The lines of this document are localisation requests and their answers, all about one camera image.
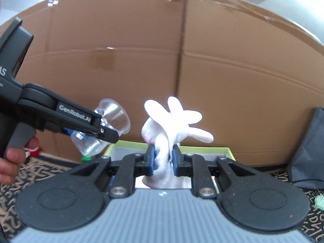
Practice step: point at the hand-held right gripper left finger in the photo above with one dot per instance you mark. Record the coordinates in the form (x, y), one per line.
(150, 160)

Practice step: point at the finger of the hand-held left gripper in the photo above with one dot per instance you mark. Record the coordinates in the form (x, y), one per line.
(83, 117)

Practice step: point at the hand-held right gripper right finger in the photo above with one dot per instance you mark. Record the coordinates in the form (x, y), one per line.
(176, 162)

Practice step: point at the clear plastic cup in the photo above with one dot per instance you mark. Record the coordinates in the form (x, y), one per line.
(114, 115)
(88, 144)

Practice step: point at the green-edged cardboard storage box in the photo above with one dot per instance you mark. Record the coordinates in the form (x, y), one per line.
(202, 149)

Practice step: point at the white cotton glove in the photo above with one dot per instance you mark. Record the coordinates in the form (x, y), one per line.
(172, 129)

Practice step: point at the person's left hand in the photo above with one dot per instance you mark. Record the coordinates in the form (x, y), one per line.
(12, 164)

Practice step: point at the small green item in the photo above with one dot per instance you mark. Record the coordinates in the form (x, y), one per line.
(86, 159)

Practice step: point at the red and white item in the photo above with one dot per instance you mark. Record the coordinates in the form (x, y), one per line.
(34, 151)

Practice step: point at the large brown cardboard box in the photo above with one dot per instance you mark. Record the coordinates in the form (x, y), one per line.
(202, 68)

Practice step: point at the dark grey fabric bag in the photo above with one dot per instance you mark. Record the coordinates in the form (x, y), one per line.
(311, 151)

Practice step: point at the pale green crumpled wrapper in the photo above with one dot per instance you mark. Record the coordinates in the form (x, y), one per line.
(320, 202)

